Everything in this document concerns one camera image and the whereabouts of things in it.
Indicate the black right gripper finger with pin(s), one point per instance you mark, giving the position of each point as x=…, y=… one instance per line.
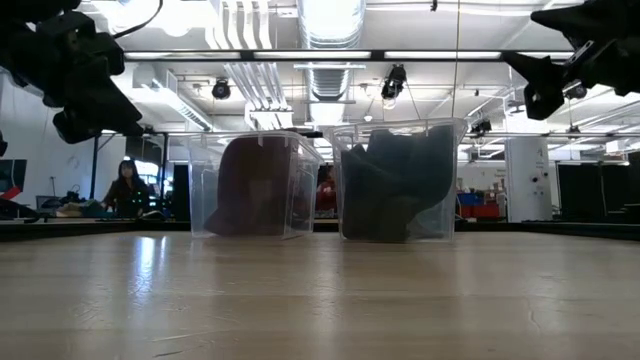
x=542, y=85
x=565, y=20

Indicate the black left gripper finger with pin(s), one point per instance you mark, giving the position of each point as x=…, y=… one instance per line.
x=75, y=125
x=117, y=112

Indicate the grey baseball cap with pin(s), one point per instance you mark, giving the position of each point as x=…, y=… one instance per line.
x=425, y=165

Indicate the red baseball cap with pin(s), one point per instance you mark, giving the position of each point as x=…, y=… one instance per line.
x=250, y=190

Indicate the dark baseball cap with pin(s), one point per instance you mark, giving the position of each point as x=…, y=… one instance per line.
x=375, y=200

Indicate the clear plastic container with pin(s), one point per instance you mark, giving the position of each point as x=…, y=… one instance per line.
x=400, y=180
x=250, y=185

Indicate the black monitor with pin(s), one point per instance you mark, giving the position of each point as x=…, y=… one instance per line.
x=12, y=175

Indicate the person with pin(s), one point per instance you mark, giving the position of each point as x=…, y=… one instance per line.
x=127, y=192
x=326, y=195

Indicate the white round column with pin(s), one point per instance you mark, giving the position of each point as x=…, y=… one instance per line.
x=530, y=180

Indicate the black ceiling spotlight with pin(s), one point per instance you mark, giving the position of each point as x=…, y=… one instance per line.
x=221, y=89

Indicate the blue storage bin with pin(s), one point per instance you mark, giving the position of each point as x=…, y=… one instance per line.
x=470, y=198

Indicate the red storage bin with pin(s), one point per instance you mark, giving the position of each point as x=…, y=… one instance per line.
x=482, y=210

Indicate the black frame post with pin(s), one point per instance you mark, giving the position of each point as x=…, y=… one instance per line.
x=95, y=160

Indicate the black overhead camera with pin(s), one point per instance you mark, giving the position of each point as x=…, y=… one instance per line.
x=394, y=82

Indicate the black frame crossbar with lights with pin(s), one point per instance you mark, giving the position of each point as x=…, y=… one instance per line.
x=320, y=55

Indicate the silver ventilation duct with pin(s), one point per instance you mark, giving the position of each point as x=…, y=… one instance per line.
x=330, y=45

